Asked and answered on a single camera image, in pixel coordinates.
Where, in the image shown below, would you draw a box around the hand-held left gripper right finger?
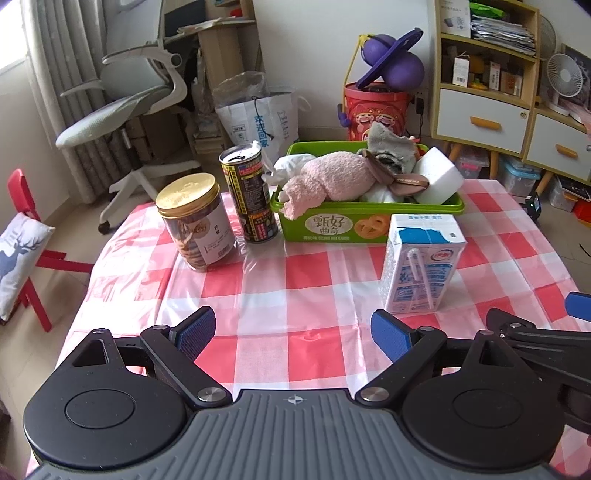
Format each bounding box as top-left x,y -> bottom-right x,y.
355,310 -> 532,409

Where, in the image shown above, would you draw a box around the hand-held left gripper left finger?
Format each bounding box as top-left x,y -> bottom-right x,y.
54,307 -> 232,410

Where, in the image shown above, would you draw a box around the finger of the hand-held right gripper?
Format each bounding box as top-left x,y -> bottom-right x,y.
566,292 -> 591,320
487,308 -> 591,370

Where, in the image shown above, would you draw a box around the green plastic bin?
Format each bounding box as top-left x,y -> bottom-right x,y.
269,141 -> 464,244

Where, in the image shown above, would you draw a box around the brown fabric piece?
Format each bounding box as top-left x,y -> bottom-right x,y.
358,148 -> 430,197

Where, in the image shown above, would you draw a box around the white foam block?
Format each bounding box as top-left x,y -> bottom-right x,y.
412,146 -> 465,205

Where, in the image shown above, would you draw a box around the pink plush toy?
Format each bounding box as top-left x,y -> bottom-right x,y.
277,151 -> 391,220

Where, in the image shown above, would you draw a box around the white cloth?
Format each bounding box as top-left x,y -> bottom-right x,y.
262,154 -> 317,182

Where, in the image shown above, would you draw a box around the grey cloth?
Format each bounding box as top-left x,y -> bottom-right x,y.
367,121 -> 419,174

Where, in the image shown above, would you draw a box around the blue white milk carton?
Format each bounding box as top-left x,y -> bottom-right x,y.
379,213 -> 466,315

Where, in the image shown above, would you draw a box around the red white checkered tablecloth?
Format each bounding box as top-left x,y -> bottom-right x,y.
28,178 -> 591,480

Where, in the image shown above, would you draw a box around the clear storage box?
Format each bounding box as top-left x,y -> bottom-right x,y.
501,157 -> 541,197
549,178 -> 591,213

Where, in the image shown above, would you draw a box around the cookie jar gold lid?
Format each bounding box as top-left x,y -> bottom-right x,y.
155,173 -> 236,273

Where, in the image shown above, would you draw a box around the black yellow drink can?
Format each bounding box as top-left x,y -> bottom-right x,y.
219,143 -> 279,244

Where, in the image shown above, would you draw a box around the white deer print cushion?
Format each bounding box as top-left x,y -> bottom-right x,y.
0,213 -> 56,326

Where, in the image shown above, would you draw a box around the cardboard boxes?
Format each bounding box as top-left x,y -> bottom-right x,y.
124,111 -> 195,162

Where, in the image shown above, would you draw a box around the white paper bag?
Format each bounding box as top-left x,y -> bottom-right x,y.
215,92 -> 311,160

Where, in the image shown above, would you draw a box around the red chair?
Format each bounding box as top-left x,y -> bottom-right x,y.
7,168 -> 95,333

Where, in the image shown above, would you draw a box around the red printed bucket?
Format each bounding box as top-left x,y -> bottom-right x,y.
342,82 -> 411,144

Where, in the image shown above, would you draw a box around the white desk fan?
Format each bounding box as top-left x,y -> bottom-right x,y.
545,53 -> 587,116

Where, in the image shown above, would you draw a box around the small orange white boxes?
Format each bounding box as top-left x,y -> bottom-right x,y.
487,60 -> 525,95

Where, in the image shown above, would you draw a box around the clear plastic bag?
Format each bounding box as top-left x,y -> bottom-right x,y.
212,70 -> 271,109

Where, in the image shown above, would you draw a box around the purple jump ball toy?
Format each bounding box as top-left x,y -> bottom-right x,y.
355,28 -> 426,90

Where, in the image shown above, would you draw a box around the small white box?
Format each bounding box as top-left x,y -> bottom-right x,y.
451,53 -> 472,86

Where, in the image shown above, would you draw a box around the grey white office chair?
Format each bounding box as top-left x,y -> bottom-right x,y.
55,0 -> 204,236

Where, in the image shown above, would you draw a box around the grey mesh fan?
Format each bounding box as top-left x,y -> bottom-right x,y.
538,14 -> 558,61

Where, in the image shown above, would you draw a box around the light wooden desk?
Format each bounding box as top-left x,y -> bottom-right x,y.
164,0 -> 257,153

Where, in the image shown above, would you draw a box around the stack of magazines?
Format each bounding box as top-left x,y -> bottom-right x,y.
471,14 -> 537,56

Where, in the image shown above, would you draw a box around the wooden shelf cabinet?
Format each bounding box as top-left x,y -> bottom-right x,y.
431,0 -> 591,195

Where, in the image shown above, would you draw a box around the green bag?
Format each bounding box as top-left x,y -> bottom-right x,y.
468,2 -> 504,19

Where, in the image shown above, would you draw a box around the white product box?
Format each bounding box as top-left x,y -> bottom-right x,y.
438,0 -> 472,38

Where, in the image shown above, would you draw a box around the grey curtain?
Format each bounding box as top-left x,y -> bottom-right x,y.
21,0 -> 139,204

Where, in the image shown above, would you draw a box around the white drawer orange handle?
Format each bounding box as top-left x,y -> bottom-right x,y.
436,88 -> 532,153
524,113 -> 591,181

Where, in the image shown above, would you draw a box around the dark picture frame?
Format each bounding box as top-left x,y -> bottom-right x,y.
561,44 -> 591,112

